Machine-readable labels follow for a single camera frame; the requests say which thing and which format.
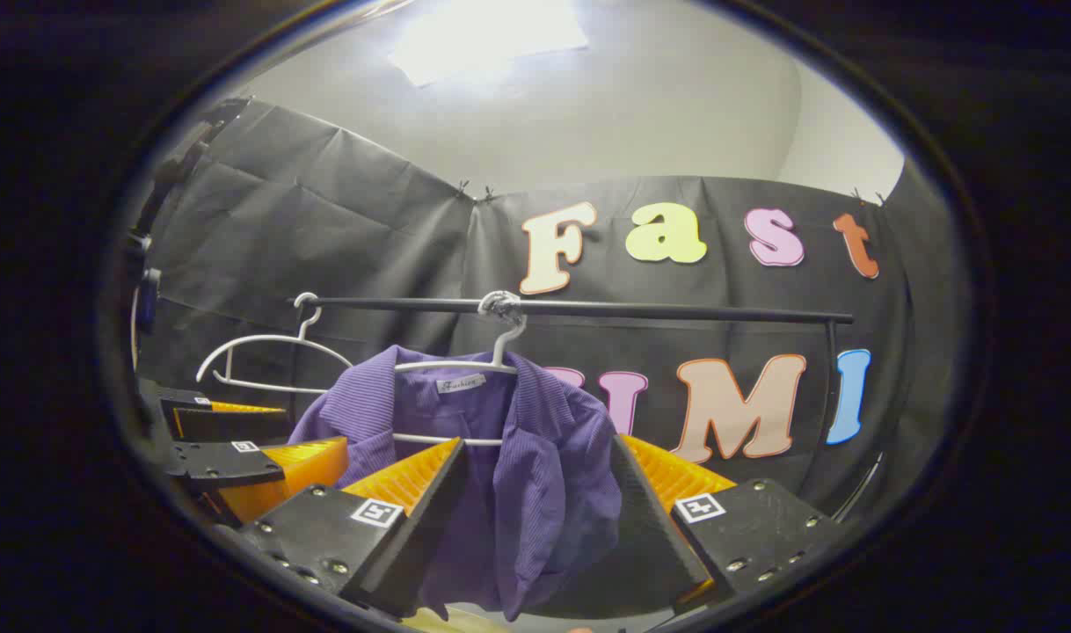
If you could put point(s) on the black backdrop stand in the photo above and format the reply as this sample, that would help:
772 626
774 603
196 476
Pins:
177 171

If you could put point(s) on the clear tape wrap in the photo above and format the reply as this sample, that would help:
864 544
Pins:
500 305

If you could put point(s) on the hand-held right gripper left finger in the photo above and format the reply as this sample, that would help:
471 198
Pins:
412 545

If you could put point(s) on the plain white hanger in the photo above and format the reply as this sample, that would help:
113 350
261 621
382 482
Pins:
272 338

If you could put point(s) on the white hanger with taped hook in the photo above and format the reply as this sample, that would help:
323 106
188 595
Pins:
503 347

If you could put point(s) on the ceiling light panel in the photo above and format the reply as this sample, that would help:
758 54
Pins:
487 35

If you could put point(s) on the black clothes rack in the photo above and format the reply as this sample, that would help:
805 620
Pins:
676 310

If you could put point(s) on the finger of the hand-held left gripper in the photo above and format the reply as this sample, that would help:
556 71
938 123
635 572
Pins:
228 424
223 464

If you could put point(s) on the purple ribbed shirt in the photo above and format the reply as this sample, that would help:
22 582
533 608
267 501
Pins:
535 492

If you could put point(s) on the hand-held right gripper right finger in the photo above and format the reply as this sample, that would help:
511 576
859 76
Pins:
650 545

